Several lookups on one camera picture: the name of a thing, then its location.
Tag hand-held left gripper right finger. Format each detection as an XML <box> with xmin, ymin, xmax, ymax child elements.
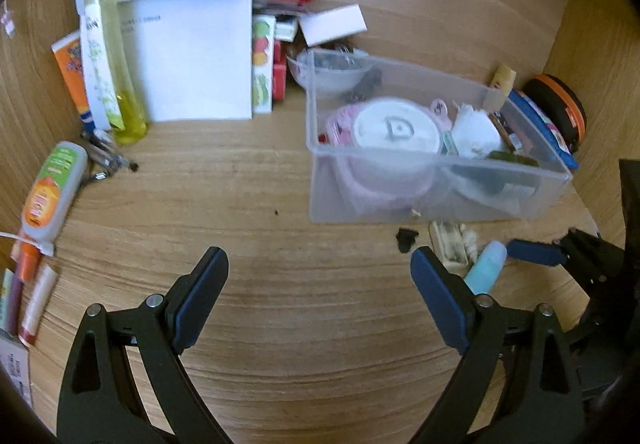
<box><xmin>407</xmin><ymin>246</ymin><xmax>586</xmax><ymax>444</ymax></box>

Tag white cable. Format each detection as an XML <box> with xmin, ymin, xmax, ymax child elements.
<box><xmin>0</xmin><ymin>230</ymin><xmax>56</xmax><ymax>255</ymax></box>

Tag black hair clip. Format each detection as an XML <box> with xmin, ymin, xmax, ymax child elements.
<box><xmin>345</xmin><ymin>68</ymin><xmax>383</xmax><ymax>104</ymax></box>

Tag pale blue tube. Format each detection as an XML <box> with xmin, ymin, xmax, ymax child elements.
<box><xmin>462</xmin><ymin>240</ymin><xmax>508</xmax><ymax>295</ymax></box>

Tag dark green packet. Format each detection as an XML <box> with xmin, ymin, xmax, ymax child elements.
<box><xmin>487</xmin><ymin>150</ymin><xmax>541</xmax><ymax>169</ymax></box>

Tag orange and red marker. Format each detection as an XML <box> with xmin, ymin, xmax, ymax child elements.
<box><xmin>7</xmin><ymin>244</ymin><xmax>43</xmax><ymax>335</ymax></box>

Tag orange and black case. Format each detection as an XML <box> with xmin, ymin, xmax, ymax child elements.
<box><xmin>522</xmin><ymin>74</ymin><xmax>587</xmax><ymax>153</ymax></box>

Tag small black object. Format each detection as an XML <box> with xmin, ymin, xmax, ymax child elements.
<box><xmin>395</xmin><ymin>226</ymin><xmax>420</xmax><ymax>255</ymax></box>

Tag white paper box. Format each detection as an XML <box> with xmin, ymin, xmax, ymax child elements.
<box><xmin>74</xmin><ymin>0</ymin><xmax>253</xmax><ymax>122</ymax></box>

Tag clear plastic bin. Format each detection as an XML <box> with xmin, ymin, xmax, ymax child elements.
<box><xmin>305</xmin><ymin>48</ymin><xmax>575</xmax><ymax>225</ymax></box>

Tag yellow-green spray bottle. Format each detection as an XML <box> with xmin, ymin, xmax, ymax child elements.
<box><xmin>82</xmin><ymin>0</ymin><xmax>148</xmax><ymax>147</ymax></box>

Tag folded banknotes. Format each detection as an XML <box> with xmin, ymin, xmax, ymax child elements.
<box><xmin>430</xmin><ymin>220</ymin><xmax>481</xmax><ymax>269</ymax></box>

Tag white cardboard box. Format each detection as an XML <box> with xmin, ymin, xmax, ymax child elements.
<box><xmin>298</xmin><ymin>4</ymin><xmax>367</xmax><ymax>48</ymax></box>

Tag bunch of dark pens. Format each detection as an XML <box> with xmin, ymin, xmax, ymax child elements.
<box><xmin>80</xmin><ymin>131</ymin><xmax>141</xmax><ymax>185</ymax></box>

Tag green and orange squeeze tube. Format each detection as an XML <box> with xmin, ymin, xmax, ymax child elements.
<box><xmin>20</xmin><ymin>141</ymin><xmax>90</xmax><ymax>245</ymax></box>

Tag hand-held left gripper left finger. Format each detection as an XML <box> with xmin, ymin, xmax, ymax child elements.
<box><xmin>56</xmin><ymin>246</ymin><xmax>236</xmax><ymax>444</ymax></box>

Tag fruit-print box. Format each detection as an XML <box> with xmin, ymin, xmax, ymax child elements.
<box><xmin>251</xmin><ymin>15</ymin><xmax>277</xmax><ymax>115</ymax></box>

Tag red and white box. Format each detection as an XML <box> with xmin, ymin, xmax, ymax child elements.
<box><xmin>272</xmin><ymin>38</ymin><xmax>289</xmax><ymax>102</ymax></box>

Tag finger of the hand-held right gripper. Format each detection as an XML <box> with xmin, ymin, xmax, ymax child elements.
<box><xmin>506</xmin><ymin>228</ymin><xmax>608</xmax><ymax>285</ymax></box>

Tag translucent bowl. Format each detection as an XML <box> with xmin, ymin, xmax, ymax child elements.
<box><xmin>286</xmin><ymin>48</ymin><xmax>375</xmax><ymax>99</ymax></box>

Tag blue patterned pouch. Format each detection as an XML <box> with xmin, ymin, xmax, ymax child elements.
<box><xmin>510</xmin><ymin>91</ymin><xmax>581</xmax><ymax>171</ymax></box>

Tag cream squeeze tube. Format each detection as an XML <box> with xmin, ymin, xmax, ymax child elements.
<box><xmin>484</xmin><ymin>64</ymin><xmax>516</xmax><ymax>112</ymax></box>

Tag pink tub with white lid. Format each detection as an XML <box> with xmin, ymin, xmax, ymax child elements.
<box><xmin>325</xmin><ymin>96</ymin><xmax>443</xmax><ymax>219</ymax></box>

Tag white crumpled tissue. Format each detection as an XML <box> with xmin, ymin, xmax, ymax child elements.
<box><xmin>450</xmin><ymin>104</ymin><xmax>503</xmax><ymax>159</ymax></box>

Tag wooden desktop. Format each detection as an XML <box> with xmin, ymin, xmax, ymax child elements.
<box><xmin>10</xmin><ymin>94</ymin><xmax>616</xmax><ymax>444</ymax></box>

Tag white and red lip balm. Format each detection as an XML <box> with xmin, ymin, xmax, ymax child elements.
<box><xmin>19</xmin><ymin>266</ymin><xmax>60</xmax><ymax>347</ymax></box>

